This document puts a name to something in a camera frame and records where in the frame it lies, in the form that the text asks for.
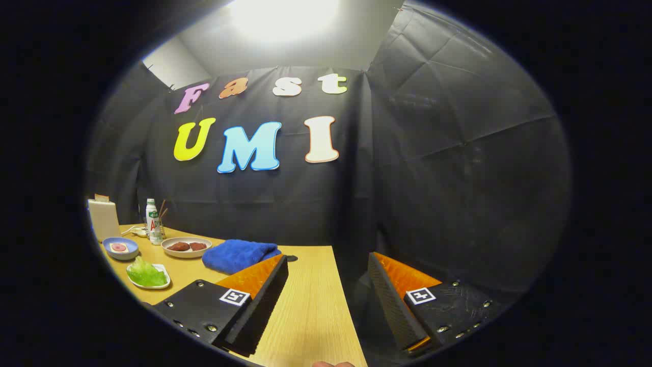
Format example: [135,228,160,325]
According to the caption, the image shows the beige round plate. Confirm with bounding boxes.
[161,237,212,259]

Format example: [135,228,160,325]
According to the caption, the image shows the blue round plate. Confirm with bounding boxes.
[102,237,139,261]

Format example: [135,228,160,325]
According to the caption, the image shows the white plastic drink bottle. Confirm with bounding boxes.
[146,199,164,246]

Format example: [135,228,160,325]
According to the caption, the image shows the blue folded towel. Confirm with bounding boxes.
[202,240,282,275]

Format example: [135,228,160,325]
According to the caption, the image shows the green lettuce leaf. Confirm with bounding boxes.
[126,256,169,287]

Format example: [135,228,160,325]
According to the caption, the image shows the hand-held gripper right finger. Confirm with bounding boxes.
[367,251,505,355]

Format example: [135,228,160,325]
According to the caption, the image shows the white square plate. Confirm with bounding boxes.
[126,263,171,290]

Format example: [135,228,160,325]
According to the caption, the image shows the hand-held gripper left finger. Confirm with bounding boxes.
[152,254,289,357]

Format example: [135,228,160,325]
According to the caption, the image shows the cream white toaster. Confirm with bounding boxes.
[88,199,121,243]

